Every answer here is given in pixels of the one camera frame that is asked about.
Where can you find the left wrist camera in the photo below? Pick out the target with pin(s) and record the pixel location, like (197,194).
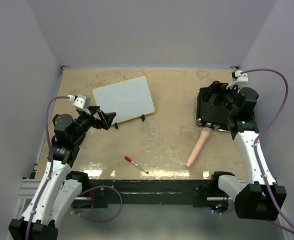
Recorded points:
(80,101)

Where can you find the black base bar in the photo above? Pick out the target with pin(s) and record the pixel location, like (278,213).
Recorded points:
(196,193)

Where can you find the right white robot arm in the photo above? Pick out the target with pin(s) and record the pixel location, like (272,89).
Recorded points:
(260,196)

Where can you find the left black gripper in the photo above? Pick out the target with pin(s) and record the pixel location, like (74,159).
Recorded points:
(105,118)

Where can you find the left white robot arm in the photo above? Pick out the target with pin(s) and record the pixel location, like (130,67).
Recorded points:
(59,185)

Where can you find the pink toy microphone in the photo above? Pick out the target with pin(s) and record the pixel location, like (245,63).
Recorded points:
(204,135)

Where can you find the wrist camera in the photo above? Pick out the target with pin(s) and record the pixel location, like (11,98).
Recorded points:
(239,78)
(80,101)

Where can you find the wire whiteboard stand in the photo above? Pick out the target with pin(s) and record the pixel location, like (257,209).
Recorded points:
(142,118)

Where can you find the red whiteboard marker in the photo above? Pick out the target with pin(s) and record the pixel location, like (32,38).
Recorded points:
(135,164)

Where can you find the black hard case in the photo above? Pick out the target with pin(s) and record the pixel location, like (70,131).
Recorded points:
(214,115)

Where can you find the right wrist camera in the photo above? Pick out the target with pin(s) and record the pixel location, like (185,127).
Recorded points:
(239,78)

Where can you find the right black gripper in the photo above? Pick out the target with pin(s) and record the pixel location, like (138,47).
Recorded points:
(217,88)

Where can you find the yellow framed whiteboard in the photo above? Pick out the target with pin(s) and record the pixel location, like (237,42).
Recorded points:
(129,99)

